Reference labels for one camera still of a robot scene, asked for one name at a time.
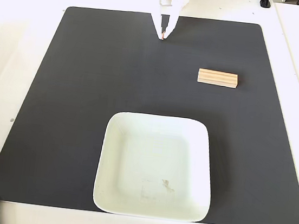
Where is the grooved wooden block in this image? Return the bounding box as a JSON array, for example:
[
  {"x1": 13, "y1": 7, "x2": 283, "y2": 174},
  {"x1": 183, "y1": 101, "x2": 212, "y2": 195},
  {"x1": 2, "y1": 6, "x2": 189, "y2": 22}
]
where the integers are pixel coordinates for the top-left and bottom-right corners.
[{"x1": 197, "y1": 68, "x2": 239, "y2": 89}]

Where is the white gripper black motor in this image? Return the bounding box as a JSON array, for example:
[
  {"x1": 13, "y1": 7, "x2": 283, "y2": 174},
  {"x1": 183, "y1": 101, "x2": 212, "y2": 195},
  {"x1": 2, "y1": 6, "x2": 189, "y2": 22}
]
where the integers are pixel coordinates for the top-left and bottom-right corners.
[{"x1": 143, "y1": 0, "x2": 187, "y2": 43}]

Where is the white square plate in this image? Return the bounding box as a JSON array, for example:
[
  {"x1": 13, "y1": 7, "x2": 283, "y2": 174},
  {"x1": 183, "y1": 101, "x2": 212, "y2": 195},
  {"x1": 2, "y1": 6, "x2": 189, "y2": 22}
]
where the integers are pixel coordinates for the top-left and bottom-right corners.
[{"x1": 90, "y1": 107, "x2": 221, "y2": 224}]

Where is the black rubber mat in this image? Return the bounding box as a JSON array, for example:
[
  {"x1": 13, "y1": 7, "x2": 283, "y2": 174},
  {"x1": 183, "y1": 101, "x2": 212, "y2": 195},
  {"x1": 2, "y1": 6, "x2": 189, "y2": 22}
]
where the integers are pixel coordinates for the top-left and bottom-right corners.
[{"x1": 0, "y1": 0, "x2": 299, "y2": 224}]

